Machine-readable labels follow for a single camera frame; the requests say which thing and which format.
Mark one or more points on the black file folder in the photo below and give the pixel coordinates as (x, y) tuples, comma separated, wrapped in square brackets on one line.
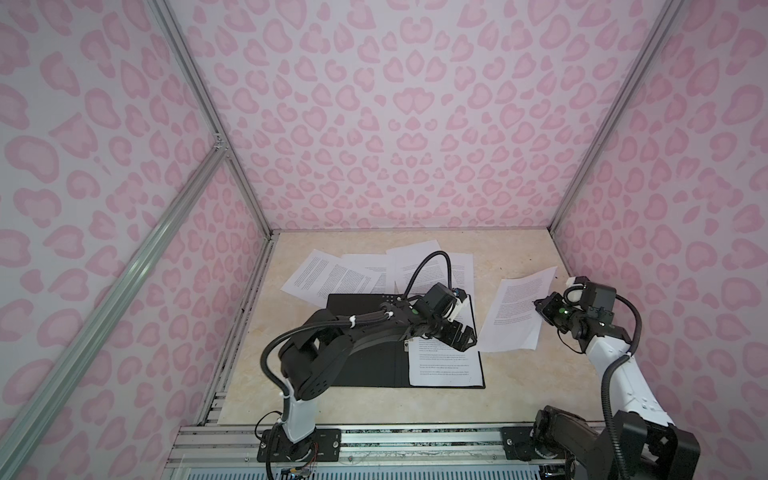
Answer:
[(360, 340)]

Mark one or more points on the right corner aluminium post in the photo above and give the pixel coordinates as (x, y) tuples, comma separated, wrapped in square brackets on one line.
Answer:
[(651, 48)]

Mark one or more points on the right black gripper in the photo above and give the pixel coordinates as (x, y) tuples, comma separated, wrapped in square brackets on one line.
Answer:
[(546, 310)]

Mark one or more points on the printed paper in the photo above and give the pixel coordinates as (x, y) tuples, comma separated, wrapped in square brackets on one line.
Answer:
[(512, 322), (406, 259), (381, 265), (434, 364), (322, 274)]

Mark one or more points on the corner aluminium post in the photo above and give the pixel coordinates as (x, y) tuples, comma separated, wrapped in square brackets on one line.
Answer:
[(166, 20), (651, 48)]

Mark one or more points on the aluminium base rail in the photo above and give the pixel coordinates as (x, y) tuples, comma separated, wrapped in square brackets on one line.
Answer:
[(387, 451)]

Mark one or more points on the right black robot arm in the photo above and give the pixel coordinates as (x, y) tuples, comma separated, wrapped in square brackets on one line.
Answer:
[(639, 439)]

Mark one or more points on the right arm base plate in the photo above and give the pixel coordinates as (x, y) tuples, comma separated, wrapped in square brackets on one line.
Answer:
[(518, 444)]

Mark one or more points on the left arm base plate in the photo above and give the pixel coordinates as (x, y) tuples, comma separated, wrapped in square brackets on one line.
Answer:
[(322, 445)]

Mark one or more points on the paper under back centre sheet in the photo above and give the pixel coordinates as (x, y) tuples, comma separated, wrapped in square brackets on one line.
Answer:
[(462, 272)]

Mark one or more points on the left corner aluminium post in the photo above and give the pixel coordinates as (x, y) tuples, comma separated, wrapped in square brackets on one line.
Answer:
[(166, 20)]

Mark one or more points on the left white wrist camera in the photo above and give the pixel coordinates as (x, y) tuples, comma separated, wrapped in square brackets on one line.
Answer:
[(460, 301)]

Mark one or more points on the diagonal aluminium frame bar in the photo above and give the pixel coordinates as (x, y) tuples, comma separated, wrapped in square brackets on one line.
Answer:
[(39, 413)]

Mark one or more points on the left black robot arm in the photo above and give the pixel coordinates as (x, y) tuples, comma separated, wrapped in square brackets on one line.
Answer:
[(298, 415)]

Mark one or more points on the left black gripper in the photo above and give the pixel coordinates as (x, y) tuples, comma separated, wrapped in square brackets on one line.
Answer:
[(463, 343)]

